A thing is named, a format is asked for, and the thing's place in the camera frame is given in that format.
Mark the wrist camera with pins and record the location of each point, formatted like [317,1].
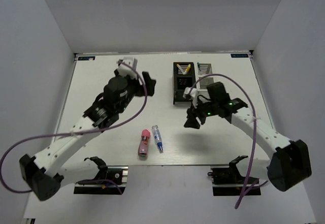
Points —
[127,67]
[191,94]

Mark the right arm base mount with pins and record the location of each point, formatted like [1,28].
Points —
[225,183]

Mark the right blue table label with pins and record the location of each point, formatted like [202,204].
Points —
[239,55]

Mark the blue table label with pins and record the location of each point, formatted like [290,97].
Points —
[239,55]
[86,58]

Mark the left blue table label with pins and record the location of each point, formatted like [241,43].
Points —
[86,58]

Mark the blue correction tape pen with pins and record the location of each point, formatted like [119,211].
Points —
[157,138]

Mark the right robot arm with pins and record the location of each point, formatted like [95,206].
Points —
[288,161]

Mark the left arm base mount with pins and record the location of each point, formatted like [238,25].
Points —
[114,183]

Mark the black slotted pen holder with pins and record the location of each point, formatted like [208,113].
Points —
[180,81]

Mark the green capped pen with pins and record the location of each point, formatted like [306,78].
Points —
[200,69]

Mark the yellow white pen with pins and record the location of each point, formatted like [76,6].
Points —
[187,69]

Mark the white slotted pen holder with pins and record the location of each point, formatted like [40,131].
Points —
[202,84]

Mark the pink glue stick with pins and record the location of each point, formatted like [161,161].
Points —
[144,143]

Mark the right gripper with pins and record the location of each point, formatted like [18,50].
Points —
[192,121]

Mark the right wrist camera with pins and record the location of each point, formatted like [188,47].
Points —
[191,94]

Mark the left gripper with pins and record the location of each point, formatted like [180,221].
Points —
[150,83]

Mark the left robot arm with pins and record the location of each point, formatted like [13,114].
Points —
[47,171]

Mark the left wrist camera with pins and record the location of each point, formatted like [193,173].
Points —
[127,67]

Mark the yellow capped white marker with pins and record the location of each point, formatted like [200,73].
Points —
[180,69]

